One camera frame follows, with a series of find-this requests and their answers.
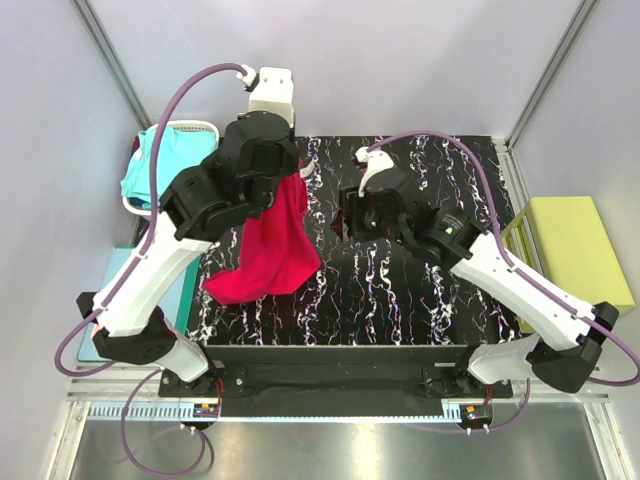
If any blue t shirt in basket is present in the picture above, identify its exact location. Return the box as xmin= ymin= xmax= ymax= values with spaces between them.
xmin=127 ymin=197 xmax=151 ymax=211

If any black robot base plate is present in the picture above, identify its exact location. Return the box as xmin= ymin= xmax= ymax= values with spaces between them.
xmin=159 ymin=346 xmax=513 ymax=421

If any light blue clipboard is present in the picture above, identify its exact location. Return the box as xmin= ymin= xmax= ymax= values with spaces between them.
xmin=75 ymin=247 xmax=151 ymax=362

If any yellow green drawer box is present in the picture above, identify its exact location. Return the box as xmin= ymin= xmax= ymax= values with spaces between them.
xmin=502 ymin=196 xmax=636 ymax=315

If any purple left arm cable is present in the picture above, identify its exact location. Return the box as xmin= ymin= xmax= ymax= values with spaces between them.
xmin=53 ymin=62 xmax=251 ymax=475

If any white laundry basket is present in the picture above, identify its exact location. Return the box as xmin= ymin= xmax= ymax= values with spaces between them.
xmin=121 ymin=120 xmax=220 ymax=217

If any green cutting mat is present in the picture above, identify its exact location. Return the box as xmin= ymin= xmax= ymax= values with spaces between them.
xmin=175 ymin=255 xmax=203 ymax=338

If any turquoise t shirt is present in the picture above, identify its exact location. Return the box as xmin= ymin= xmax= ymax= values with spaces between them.
xmin=121 ymin=127 xmax=218 ymax=202

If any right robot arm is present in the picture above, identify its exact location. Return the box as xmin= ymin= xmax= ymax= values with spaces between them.
xmin=332 ymin=147 xmax=618 ymax=397

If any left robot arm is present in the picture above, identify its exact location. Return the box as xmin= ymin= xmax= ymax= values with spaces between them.
xmin=78 ymin=63 xmax=299 ymax=396

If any pink t shirt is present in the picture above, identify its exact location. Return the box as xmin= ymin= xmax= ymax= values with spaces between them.
xmin=203 ymin=173 xmax=321 ymax=305

